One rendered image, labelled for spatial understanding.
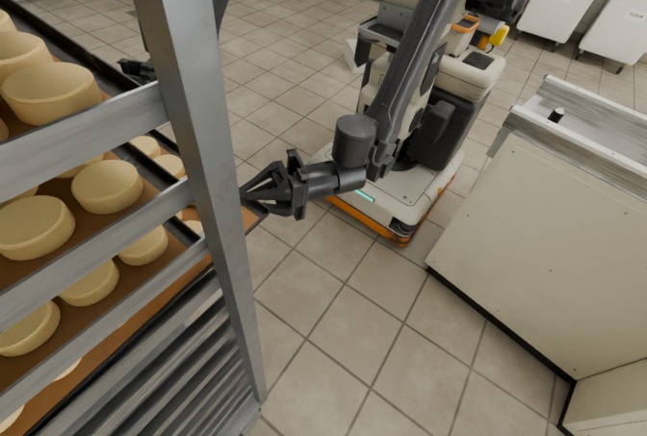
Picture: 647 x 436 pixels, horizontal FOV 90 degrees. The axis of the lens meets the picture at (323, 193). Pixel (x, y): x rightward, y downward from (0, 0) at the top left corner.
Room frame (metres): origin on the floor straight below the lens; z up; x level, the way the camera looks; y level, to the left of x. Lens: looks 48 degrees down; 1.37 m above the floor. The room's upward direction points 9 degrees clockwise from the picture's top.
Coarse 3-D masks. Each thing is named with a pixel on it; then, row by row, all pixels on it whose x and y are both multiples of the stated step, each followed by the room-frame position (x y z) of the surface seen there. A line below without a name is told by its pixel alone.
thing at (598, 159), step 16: (512, 112) 0.84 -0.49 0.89; (528, 112) 0.84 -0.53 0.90; (512, 128) 0.83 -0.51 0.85; (528, 128) 0.81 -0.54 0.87; (544, 128) 0.79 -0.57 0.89; (560, 128) 0.78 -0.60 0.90; (544, 144) 0.77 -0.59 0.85; (560, 144) 0.75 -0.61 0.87; (576, 144) 0.73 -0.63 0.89; (592, 144) 0.72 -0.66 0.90; (576, 160) 0.72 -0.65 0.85; (592, 160) 0.70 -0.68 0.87; (608, 160) 0.69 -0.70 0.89; (624, 160) 0.68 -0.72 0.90; (608, 176) 0.67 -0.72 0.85; (624, 176) 0.66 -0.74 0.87; (640, 176) 0.64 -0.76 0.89; (640, 192) 0.62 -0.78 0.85
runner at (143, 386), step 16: (224, 304) 0.18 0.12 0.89; (208, 320) 0.15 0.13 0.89; (192, 336) 0.13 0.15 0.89; (176, 352) 0.11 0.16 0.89; (144, 368) 0.09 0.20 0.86; (160, 368) 0.09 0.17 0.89; (128, 384) 0.07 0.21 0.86; (144, 384) 0.07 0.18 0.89; (112, 400) 0.05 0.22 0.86; (128, 400) 0.05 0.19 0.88; (96, 416) 0.03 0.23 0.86; (112, 416) 0.03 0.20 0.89; (80, 432) 0.01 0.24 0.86; (96, 432) 0.01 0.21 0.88
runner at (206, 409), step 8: (240, 368) 0.18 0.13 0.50; (232, 376) 0.16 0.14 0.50; (240, 376) 0.16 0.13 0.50; (224, 384) 0.14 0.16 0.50; (232, 384) 0.14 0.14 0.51; (216, 392) 0.13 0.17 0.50; (224, 392) 0.13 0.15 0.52; (208, 400) 0.11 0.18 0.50; (216, 400) 0.11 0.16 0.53; (208, 408) 0.09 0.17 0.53; (200, 416) 0.08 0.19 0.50; (192, 424) 0.06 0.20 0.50; (184, 432) 0.05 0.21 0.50; (192, 432) 0.05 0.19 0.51
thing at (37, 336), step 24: (144, 240) 0.17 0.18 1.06; (168, 240) 0.18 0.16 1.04; (120, 264) 0.15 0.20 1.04; (144, 264) 0.15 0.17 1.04; (72, 288) 0.11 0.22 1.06; (96, 288) 0.11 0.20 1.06; (120, 288) 0.12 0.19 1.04; (48, 312) 0.08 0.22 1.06; (72, 312) 0.09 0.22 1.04; (96, 312) 0.10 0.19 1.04; (0, 336) 0.06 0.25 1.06; (24, 336) 0.06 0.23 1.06; (48, 336) 0.07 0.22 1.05; (72, 336) 0.07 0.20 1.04; (0, 360) 0.05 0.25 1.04; (24, 360) 0.05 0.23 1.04; (0, 384) 0.03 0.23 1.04
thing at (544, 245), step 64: (576, 128) 0.89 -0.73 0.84; (512, 192) 0.75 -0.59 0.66; (576, 192) 0.68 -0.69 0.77; (448, 256) 0.77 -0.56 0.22; (512, 256) 0.67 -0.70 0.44; (576, 256) 0.60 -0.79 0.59; (640, 256) 0.55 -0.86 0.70; (512, 320) 0.57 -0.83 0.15; (576, 320) 0.51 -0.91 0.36; (640, 320) 0.46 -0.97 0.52
